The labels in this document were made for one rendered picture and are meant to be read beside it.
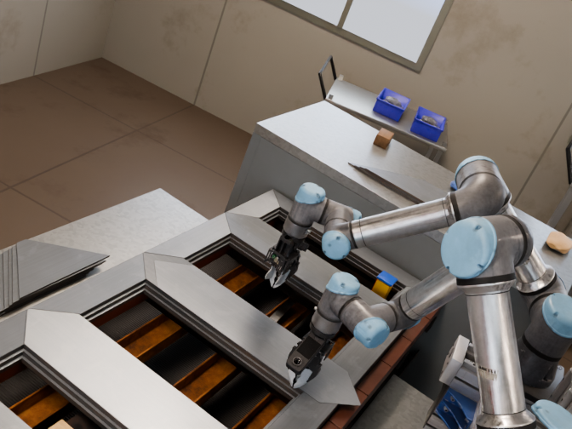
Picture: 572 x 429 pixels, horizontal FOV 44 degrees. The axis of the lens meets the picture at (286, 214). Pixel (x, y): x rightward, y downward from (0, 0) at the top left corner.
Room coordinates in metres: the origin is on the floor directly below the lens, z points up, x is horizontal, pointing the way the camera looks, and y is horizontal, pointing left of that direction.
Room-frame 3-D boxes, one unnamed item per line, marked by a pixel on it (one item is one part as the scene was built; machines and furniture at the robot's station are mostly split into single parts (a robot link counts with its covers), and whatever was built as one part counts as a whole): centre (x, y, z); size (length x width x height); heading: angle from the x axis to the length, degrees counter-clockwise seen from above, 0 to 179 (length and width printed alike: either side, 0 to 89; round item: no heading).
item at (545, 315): (1.72, -0.79, 1.20); 0.13 x 0.12 x 0.14; 3
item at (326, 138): (2.67, -0.47, 1.03); 1.30 x 0.60 x 0.04; 70
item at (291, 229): (1.81, -0.05, 1.13); 0.08 x 0.08 x 0.05
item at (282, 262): (1.80, -0.04, 1.05); 0.09 x 0.08 x 0.12; 160
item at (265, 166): (2.41, -0.37, 0.50); 1.30 x 0.04 x 1.01; 70
